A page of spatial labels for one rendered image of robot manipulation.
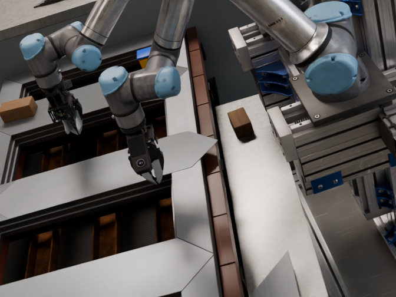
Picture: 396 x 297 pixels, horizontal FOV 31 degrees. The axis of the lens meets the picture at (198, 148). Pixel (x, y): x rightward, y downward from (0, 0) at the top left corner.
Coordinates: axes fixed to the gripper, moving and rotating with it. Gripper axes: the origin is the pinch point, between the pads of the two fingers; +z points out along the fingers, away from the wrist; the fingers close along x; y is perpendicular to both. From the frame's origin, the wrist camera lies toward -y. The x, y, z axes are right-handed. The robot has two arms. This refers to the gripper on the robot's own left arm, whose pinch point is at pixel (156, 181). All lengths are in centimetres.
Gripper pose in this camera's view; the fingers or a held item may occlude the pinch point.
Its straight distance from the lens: 194.4
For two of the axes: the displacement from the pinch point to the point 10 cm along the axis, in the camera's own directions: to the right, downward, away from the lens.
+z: 2.8, 7.5, 6.0
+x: -9.6, 2.7, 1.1
